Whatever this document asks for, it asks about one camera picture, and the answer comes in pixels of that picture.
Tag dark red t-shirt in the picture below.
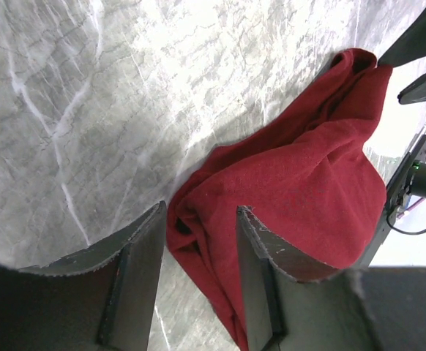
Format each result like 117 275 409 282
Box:
166 48 392 350

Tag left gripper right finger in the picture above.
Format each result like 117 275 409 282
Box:
236 207 426 350

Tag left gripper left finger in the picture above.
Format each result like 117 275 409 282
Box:
0 203 166 350

